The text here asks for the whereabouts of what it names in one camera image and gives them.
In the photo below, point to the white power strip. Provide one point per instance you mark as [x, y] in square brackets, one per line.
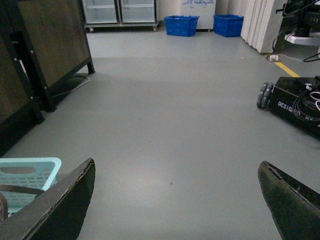
[273, 58]

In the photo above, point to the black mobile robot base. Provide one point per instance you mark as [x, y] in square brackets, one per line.
[296, 99]

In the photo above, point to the white chest freezer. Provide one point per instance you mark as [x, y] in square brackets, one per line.
[204, 9]

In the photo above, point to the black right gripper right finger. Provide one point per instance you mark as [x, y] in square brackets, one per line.
[295, 208]

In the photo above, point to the white folding partition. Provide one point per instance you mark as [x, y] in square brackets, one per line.
[261, 24]

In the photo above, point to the blue plastic crate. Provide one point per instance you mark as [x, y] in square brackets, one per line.
[228, 25]
[179, 25]

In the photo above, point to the blue plastic crate right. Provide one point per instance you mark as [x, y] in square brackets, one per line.
[228, 25]

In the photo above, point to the brown basket handle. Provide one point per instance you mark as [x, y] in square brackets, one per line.
[15, 189]

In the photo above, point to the dark wooden display stand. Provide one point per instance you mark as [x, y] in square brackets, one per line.
[43, 44]

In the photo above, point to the blue plastic crate left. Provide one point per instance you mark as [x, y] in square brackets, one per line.
[179, 25]

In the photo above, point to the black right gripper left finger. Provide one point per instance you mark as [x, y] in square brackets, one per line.
[58, 213]

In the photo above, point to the glass door display cabinet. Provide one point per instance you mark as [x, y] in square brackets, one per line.
[120, 13]

